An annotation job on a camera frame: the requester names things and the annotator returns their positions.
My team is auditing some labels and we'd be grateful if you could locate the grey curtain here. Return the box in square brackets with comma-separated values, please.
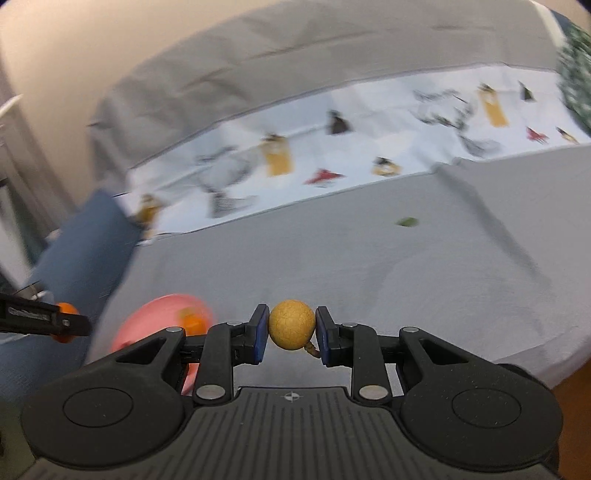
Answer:
[0, 104, 75, 271]

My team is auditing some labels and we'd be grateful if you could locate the tan longan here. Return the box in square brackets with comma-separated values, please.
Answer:
[268, 300, 320, 359]

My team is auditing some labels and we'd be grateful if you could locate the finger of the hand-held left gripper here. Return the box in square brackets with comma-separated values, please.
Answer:
[0, 295, 92, 337]

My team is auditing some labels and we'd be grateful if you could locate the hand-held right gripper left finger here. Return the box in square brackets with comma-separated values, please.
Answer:
[115, 303, 271, 401]

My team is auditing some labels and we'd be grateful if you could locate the blue fabric armrest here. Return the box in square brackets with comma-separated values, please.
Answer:
[0, 191, 142, 407]

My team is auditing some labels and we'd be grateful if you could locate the small orange kumquat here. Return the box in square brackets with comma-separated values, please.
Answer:
[182, 309, 208, 334]
[51, 302, 79, 343]

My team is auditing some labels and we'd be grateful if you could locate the pink plate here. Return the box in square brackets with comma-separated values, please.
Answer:
[112, 294, 218, 397]

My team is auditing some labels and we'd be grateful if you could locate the green patterned cloth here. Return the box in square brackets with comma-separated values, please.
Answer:
[556, 23, 591, 139]

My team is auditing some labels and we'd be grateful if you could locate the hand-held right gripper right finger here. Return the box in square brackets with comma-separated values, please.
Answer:
[315, 306, 498, 401]

